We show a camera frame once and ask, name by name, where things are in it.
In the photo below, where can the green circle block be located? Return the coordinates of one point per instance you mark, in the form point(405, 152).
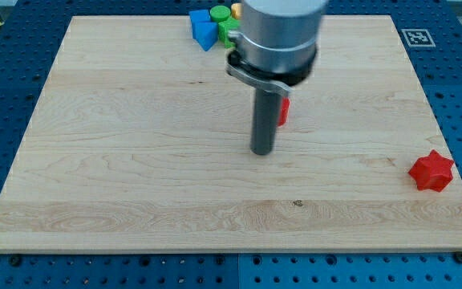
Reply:
point(219, 13)

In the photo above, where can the wooden board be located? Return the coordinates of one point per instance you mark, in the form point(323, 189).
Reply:
point(139, 144)

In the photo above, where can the red star block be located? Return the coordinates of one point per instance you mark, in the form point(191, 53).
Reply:
point(433, 172)

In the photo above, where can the blue cube block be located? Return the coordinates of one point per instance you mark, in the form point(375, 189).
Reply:
point(198, 16)

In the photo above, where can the blue triangle block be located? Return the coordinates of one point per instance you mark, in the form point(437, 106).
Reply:
point(206, 34)

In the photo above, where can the yellow block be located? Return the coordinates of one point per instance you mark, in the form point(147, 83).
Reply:
point(236, 11)

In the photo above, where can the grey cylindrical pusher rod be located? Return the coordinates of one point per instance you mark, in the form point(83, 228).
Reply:
point(266, 110)

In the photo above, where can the green star block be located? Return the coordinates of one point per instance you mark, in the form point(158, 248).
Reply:
point(224, 27)

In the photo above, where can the red circle block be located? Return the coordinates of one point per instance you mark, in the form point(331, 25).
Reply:
point(284, 111)

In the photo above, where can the white fiducial marker tag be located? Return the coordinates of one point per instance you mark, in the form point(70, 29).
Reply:
point(417, 37)

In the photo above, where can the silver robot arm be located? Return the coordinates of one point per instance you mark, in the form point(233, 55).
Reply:
point(275, 43)

